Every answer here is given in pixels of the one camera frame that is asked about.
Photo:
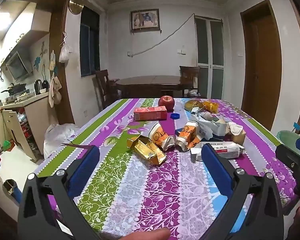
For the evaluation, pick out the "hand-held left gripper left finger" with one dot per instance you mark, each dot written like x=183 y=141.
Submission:
x=86 y=165

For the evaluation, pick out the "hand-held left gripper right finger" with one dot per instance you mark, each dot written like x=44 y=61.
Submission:
x=215 y=166

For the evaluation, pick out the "green lined trash bin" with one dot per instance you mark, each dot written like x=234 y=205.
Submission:
x=287 y=135

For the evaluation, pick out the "white red-striped carton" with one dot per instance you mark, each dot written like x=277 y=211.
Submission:
x=227 y=150

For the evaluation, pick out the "brown cardboard piece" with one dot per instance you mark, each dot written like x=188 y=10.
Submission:
x=240 y=138

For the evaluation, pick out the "white wrapper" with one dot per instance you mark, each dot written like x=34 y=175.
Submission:
x=210 y=127

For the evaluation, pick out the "white tissue wad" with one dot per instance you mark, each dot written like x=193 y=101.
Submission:
x=235 y=128

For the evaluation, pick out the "crushed gold box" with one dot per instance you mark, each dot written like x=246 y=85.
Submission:
x=146 y=150

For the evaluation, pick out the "blue bottle cap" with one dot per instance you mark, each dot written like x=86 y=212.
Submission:
x=175 y=116

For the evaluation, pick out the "orange white squeezed tube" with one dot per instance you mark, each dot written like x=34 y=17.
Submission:
x=158 y=135

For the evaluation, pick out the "red carton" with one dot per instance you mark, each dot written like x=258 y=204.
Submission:
x=150 y=113

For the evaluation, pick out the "person's left hand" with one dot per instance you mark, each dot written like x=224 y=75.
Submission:
x=145 y=235

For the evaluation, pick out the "blue tape strip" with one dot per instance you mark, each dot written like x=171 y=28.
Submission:
x=297 y=125

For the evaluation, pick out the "large white plastic bag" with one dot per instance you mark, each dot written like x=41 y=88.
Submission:
x=58 y=135

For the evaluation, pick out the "yellow crinkled wrapper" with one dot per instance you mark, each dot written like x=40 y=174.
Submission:
x=211 y=106

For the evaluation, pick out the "clear bag of brown snacks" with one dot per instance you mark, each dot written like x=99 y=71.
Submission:
x=193 y=104

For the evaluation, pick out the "beige kitchen counter cabinet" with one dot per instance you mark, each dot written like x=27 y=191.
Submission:
x=35 y=120

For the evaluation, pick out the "purple green floral tablecloth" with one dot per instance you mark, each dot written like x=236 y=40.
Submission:
x=150 y=192

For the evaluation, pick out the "white blue cloth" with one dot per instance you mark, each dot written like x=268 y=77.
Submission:
x=193 y=93

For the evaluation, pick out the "blue container with dark bag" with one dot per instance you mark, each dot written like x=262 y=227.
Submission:
x=12 y=191

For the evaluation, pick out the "hanging beige cloth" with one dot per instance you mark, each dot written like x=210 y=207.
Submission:
x=55 y=91

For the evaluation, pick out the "red apple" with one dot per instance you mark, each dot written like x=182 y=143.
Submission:
x=166 y=102

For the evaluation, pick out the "green dustpan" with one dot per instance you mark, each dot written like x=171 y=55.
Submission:
x=7 y=145

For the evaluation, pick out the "dark wooden chair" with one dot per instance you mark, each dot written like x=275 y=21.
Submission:
x=188 y=76
x=103 y=85

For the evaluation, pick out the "brown wooden door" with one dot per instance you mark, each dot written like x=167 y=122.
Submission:
x=263 y=75

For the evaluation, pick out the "black electric kettle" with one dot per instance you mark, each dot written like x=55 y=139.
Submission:
x=38 y=87

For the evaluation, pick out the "black wok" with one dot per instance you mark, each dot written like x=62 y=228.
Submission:
x=15 y=88

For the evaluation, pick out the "round dark wooden table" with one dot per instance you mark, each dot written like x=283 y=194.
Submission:
x=152 y=81

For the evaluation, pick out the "frosted glass double door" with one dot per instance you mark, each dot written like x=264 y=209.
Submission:
x=210 y=55

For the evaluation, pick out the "hanging white plastic bag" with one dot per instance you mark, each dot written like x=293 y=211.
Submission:
x=64 y=53

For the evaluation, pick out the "dark window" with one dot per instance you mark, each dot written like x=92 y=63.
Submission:
x=90 y=45

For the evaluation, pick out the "range hood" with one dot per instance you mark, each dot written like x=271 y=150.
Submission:
x=17 y=66

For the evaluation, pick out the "beige upper kitchen cabinet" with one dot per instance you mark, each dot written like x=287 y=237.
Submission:
x=27 y=22

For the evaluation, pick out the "white double light switch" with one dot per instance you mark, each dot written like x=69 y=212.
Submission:
x=181 y=51

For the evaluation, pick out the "framed wall picture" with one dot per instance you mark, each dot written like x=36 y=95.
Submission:
x=145 y=20

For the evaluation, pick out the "gold wall clock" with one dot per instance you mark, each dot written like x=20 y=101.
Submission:
x=75 y=4

